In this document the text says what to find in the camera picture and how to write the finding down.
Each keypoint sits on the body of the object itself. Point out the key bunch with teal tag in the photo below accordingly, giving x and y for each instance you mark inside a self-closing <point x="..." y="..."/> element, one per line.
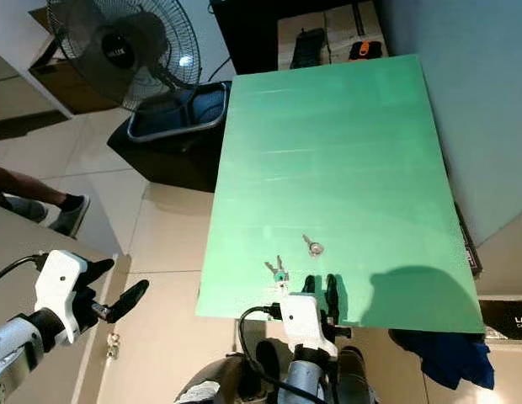
<point x="279" y="273"/>

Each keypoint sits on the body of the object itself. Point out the person in black shorts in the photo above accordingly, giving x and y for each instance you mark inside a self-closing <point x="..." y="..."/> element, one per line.
<point x="34" y="192"/>

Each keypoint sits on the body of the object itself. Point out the dark blue cloth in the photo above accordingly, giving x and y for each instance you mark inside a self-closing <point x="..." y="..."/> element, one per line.
<point x="442" y="358"/>

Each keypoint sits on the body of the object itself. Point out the black robot left leg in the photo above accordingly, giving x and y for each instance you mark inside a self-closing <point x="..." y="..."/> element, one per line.
<point x="215" y="374"/>

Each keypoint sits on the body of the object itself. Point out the black bin with blue liner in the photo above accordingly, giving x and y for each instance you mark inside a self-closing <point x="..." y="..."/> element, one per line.
<point x="168" y="164"/>

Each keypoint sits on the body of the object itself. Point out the green plastic table sheet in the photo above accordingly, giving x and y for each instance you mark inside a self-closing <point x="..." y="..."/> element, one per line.
<point x="337" y="151"/>

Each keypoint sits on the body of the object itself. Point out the black cartridge box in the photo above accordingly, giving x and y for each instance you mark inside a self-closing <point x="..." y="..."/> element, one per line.
<point x="505" y="320"/>

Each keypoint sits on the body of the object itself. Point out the open cardboard box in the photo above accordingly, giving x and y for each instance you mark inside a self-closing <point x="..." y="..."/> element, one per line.
<point x="67" y="88"/>

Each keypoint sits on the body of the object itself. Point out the black standing fan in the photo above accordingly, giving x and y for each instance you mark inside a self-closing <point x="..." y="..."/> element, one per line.
<point x="118" y="46"/>

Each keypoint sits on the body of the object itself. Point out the black device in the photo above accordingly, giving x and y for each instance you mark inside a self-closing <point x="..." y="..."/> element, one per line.
<point x="311" y="49"/>

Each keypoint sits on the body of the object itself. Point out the white shelf unit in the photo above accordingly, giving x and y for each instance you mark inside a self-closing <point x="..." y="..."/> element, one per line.
<point x="13" y="42"/>

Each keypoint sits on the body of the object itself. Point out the orange and black tool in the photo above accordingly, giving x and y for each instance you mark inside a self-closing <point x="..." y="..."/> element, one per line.
<point x="367" y="49"/>

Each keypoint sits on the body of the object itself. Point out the flat cardboard box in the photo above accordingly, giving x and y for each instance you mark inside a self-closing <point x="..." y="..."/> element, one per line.
<point x="337" y="25"/>

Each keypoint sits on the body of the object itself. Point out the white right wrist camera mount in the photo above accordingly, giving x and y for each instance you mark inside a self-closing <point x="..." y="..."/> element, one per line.
<point x="303" y="320"/>

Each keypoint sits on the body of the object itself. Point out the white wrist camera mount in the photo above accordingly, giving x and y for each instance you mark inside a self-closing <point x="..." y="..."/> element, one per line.
<point x="59" y="282"/>
<point x="303" y="320"/>

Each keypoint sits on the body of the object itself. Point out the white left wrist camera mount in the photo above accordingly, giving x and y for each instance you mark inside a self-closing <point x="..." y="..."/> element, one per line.
<point x="59" y="282"/>

